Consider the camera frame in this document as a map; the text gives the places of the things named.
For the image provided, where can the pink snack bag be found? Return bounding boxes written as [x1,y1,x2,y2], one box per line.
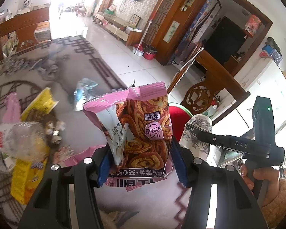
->
[83,81,174,192]

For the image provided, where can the wooden partition cabinet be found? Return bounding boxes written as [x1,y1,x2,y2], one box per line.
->
[143,0,220,66]

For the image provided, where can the crumpled pale blue wrapper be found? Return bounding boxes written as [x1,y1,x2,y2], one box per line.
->
[73,77,99,111]

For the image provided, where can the mop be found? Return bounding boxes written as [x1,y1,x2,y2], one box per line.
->
[136,14,156,53]

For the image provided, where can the yellow tea carton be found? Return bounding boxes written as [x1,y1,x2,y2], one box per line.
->
[10,147,50,204]

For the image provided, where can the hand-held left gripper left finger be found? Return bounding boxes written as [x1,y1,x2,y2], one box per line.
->
[18,146,110,229]

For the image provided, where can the clear plastic bottle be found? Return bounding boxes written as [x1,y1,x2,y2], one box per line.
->
[5,121,48,160]

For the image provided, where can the person's right forearm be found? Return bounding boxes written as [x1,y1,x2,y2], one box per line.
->
[260,178,286,229]

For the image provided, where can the white printed paper cup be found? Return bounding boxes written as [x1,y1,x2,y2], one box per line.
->
[179,114,214,164]

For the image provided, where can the blue box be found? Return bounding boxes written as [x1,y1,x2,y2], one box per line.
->
[260,37,284,64]

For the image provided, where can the plain wooden chair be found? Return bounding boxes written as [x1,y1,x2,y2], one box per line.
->
[0,7,51,60]

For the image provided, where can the person's right hand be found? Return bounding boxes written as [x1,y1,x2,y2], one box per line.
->
[240,164,282,196]

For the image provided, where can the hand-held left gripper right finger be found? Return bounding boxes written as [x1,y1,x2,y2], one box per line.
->
[171,136,265,229]

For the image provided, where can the pink plastic bag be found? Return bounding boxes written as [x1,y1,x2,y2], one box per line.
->
[2,92,22,126]

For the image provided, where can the printed floral tablecloth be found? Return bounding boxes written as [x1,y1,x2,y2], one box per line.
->
[0,36,193,229]

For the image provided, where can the framed picture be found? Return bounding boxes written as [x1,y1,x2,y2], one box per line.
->
[129,14,141,27]

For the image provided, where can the red chair cushion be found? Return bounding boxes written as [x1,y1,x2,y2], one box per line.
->
[168,102,193,144]

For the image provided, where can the yellow snack bag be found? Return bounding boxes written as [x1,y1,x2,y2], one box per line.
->
[20,87,59,130]

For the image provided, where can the carved wooden chair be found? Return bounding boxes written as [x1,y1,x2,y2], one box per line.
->
[183,81,226,118]

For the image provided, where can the pink printed wrapper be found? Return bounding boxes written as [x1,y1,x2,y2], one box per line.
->
[53,145,106,169]

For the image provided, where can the red bucket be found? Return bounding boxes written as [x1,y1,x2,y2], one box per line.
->
[143,47,156,60]

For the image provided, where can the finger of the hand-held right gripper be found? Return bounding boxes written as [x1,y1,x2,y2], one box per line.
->
[196,129,231,149]

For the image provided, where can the white television cabinet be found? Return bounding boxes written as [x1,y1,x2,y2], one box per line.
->
[95,12,143,46]

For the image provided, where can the red printed tin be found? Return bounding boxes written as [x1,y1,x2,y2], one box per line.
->
[243,14,263,38]

